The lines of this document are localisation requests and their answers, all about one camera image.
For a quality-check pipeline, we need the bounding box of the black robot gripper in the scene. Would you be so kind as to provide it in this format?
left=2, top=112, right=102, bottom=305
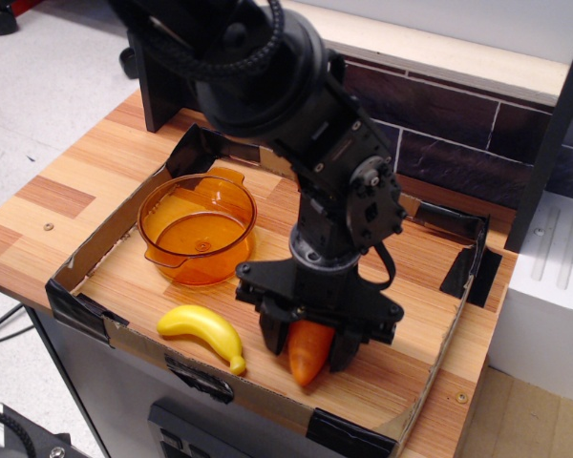
left=236, top=229, right=404, bottom=372

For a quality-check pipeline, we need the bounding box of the orange plastic toy carrot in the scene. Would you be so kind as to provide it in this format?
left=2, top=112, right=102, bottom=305
left=287, top=320, right=335, bottom=386

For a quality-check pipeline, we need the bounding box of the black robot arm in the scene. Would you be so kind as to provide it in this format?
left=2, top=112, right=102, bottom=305
left=112, top=1, right=406, bottom=372

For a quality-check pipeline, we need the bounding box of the orange transparent plastic pot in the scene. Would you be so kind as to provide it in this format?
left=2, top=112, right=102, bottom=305
left=138, top=167, right=257, bottom=286

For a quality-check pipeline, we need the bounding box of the cardboard fence with black tape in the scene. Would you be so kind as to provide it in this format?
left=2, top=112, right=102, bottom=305
left=45, top=123, right=503, bottom=457

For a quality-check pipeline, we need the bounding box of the yellow plastic toy banana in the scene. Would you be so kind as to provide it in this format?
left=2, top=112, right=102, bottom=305
left=157, top=304, right=246, bottom=375

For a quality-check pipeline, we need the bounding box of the black control box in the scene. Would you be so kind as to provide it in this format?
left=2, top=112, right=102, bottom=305
left=147, top=404, right=230, bottom=457

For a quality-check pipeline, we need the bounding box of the white grooved sink block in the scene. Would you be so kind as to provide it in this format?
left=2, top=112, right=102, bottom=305
left=489, top=193, right=573, bottom=400

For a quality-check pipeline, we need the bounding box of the dark brick pattern backsplash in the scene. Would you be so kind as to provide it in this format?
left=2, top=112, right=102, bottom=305
left=128, top=28, right=573, bottom=252

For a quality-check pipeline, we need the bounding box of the black chair caster wheel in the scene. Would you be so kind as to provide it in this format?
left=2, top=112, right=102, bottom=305
left=118, top=47, right=138, bottom=79

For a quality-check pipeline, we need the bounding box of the black metal bracket with screw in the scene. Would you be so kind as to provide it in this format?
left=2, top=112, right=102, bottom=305
left=0, top=403, right=79, bottom=457

